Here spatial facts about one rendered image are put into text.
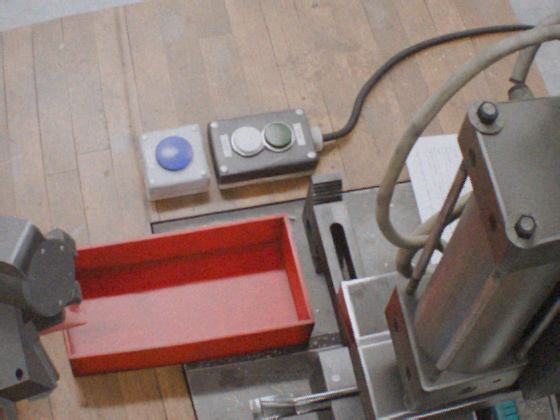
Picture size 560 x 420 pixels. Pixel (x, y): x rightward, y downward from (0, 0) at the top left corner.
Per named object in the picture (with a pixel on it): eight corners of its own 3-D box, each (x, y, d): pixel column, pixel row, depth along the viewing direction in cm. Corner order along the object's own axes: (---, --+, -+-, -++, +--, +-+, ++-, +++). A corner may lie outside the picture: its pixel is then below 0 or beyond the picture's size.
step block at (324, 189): (301, 217, 129) (311, 175, 121) (328, 212, 130) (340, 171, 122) (315, 273, 127) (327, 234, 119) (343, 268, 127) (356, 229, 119)
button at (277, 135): (260, 133, 131) (261, 124, 130) (287, 129, 132) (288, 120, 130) (266, 157, 130) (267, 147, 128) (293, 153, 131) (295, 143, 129)
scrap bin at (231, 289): (53, 274, 123) (48, 250, 118) (281, 238, 128) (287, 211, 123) (73, 378, 118) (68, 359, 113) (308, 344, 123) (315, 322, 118)
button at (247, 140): (230, 138, 131) (231, 128, 129) (257, 134, 131) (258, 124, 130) (236, 162, 130) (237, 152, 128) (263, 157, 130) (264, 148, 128)
